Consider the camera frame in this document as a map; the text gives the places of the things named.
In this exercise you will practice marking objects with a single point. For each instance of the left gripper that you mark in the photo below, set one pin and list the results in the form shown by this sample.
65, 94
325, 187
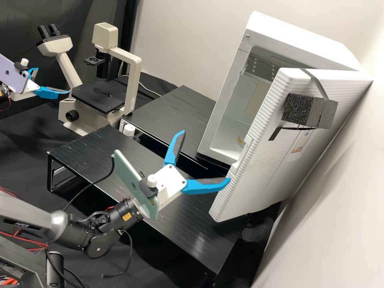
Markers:
28, 88

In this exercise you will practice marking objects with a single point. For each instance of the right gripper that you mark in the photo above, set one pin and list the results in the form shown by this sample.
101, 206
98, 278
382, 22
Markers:
171, 183

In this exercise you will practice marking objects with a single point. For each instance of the incubator door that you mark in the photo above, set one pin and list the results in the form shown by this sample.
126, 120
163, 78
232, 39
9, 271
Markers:
270, 168

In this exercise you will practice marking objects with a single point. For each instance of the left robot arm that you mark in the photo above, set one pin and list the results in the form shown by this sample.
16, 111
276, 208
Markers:
3, 90

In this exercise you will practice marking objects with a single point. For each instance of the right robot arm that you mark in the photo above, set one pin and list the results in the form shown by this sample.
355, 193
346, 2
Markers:
60, 225

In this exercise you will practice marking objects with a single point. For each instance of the white incubator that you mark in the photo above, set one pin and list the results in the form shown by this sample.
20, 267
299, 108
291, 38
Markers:
270, 36

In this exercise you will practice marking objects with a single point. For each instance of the cream microscope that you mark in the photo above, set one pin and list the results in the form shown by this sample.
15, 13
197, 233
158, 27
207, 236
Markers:
90, 99

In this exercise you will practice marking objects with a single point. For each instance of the black platform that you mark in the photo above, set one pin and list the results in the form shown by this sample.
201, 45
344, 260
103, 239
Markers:
90, 150
168, 111

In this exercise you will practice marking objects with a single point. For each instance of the white-capped bottle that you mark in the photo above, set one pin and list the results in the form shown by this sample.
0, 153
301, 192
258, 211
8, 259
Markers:
129, 131

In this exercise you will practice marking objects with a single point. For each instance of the left wrist camera phone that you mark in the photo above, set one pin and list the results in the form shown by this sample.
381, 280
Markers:
9, 73

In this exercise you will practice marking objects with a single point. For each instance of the wrist camera phone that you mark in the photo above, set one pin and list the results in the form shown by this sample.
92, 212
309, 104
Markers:
129, 174
9, 73

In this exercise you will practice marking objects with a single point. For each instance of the right wrist camera phone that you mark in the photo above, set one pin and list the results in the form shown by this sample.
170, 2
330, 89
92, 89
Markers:
129, 174

